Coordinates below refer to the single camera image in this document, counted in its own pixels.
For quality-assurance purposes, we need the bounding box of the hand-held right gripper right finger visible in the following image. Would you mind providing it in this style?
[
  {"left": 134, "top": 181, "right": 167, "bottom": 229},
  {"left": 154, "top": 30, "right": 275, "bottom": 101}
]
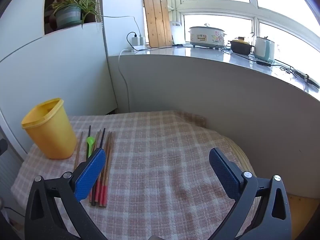
[{"left": 209, "top": 147, "right": 292, "bottom": 240}]

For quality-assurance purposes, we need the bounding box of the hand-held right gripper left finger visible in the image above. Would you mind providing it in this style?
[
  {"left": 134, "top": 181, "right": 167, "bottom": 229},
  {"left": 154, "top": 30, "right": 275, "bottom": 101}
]
[{"left": 24, "top": 148, "right": 107, "bottom": 240}]

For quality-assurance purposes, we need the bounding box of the bundle of wooden chopsticks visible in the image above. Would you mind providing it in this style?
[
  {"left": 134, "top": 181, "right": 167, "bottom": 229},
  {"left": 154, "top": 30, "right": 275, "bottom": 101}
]
[{"left": 74, "top": 129, "right": 116, "bottom": 207}]

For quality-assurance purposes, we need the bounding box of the green plastic spoon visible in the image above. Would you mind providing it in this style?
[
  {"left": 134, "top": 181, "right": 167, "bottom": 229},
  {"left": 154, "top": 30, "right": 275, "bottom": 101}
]
[{"left": 86, "top": 136, "right": 96, "bottom": 158}]

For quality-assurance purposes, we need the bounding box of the yellow plastic container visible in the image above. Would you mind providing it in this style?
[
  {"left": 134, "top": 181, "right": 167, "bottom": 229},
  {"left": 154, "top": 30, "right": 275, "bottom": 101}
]
[{"left": 21, "top": 98, "right": 77, "bottom": 160}]

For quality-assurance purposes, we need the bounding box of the checked tablecloth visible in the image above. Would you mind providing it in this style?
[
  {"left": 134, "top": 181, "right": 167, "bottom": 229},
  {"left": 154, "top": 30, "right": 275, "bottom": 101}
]
[{"left": 10, "top": 110, "right": 255, "bottom": 240}]

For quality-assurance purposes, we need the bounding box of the white cabinet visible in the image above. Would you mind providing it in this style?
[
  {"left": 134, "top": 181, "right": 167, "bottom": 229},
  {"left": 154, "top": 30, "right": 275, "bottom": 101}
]
[{"left": 0, "top": 0, "right": 118, "bottom": 160}]

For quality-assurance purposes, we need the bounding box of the white stone windowsill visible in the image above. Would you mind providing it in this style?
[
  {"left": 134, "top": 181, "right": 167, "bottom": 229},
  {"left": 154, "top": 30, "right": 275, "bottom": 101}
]
[{"left": 107, "top": 44, "right": 320, "bottom": 98}]

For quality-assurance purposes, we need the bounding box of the dark clay pot yellow lid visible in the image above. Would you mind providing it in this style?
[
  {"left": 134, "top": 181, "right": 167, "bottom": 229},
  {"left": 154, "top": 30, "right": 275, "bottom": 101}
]
[{"left": 229, "top": 37, "right": 255, "bottom": 56}]

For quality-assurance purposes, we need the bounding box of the black tool on windowsill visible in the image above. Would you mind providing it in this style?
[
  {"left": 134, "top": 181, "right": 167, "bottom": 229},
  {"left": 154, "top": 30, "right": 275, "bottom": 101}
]
[{"left": 295, "top": 69, "right": 320, "bottom": 89}]

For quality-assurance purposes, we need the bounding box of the light blue kettle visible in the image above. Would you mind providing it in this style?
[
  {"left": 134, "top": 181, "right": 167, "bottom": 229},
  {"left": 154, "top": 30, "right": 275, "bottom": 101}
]
[{"left": 252, "top": 36, "right": 276, "bottom": 63}]

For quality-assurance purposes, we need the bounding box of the floral white slow cooker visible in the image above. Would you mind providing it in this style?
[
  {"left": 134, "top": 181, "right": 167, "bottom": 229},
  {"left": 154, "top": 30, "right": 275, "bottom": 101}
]
[{"left": 188, "top": 23, "right": 228, "bottom": 49}]

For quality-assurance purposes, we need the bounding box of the white plastic cutting board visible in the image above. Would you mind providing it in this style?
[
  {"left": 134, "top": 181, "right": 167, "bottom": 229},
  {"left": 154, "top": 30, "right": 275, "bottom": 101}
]
[{"left": 170, "top": 21, "right": 186, "bottom": 46}]

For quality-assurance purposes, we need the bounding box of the brown ceramic pot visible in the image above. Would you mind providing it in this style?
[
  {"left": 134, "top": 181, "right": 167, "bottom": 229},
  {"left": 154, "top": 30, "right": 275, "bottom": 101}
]
[{"left": 47, "top": 0, "right": 66, "bottom": 30}]

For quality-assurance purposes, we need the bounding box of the spider plant in green pot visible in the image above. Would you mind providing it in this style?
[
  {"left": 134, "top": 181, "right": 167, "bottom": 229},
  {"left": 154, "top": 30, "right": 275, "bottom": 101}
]
[{"left": 46, "top": 0, "right": 114, "bottom": 30}]

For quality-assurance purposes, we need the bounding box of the wooden plank board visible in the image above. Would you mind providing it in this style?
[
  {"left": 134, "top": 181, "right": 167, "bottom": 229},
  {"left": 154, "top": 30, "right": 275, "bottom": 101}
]
[{"left": 142, "top": 0, "right": 173, "bottom": 48}]

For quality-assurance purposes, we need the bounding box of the white power cable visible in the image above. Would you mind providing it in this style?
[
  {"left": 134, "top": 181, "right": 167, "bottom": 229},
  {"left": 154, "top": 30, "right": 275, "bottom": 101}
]
[{"left": 118, "top": 49, "right": 131, "bottom": 113}]

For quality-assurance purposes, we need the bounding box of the black charging cable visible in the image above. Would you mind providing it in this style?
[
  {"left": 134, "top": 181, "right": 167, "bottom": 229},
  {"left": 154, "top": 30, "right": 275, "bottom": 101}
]
[{"left": 126, "top": 32, "right": 190, "bottom": 52}]

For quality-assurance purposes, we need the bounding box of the white window frame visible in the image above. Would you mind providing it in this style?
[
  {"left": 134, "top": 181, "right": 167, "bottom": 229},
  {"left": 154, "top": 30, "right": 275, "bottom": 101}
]
[{"left": 165, "top": 0, "right": 320, "bottom": 63}]

